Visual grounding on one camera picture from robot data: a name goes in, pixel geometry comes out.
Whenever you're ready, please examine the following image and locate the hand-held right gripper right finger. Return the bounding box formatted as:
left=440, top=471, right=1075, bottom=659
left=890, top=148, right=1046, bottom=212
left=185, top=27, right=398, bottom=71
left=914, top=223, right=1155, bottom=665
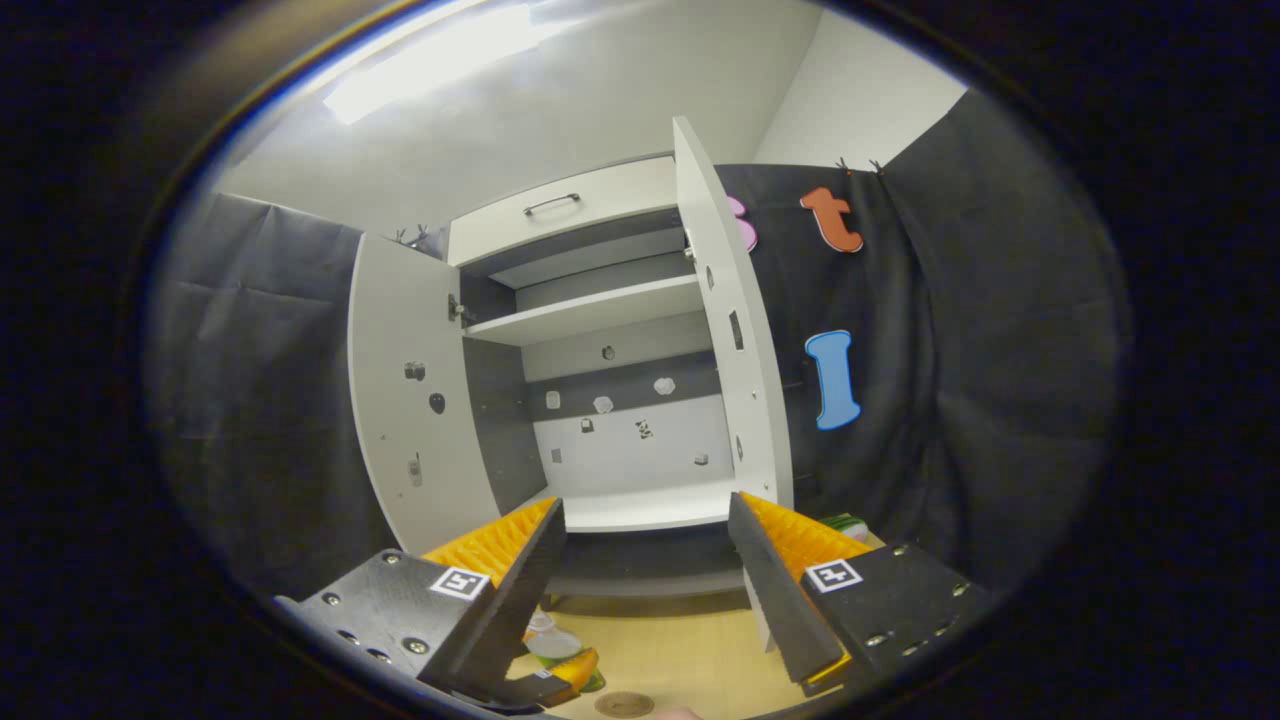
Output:
left=727, top=491, right=991, bottom=698

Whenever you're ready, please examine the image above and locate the white grey cabinet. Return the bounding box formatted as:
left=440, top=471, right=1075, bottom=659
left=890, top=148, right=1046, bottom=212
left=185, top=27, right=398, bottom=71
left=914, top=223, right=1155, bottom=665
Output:
left=445, top=155, right=781, bottom=611

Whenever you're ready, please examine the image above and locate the green label plastic bottle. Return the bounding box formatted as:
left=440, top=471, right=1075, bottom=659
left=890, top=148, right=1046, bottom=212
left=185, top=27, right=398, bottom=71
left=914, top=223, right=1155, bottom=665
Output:
left=520, top=612, right=609, bottom=693

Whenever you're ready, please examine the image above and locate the white cabinet shelf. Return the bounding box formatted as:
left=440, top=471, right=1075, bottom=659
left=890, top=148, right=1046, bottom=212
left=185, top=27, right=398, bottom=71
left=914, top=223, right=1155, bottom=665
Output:
left=465, top=275, right=706, bottom=348

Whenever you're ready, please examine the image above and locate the black backdrop cloth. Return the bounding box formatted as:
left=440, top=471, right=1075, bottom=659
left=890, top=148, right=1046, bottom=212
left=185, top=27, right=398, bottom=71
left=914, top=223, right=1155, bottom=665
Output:
left=145, top=88, right=1136, bottom=601

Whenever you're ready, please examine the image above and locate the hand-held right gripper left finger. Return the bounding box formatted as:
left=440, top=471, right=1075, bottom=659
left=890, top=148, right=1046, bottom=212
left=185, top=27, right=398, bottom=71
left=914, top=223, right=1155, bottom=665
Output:
left=275, top=497, right=567, bottom=701

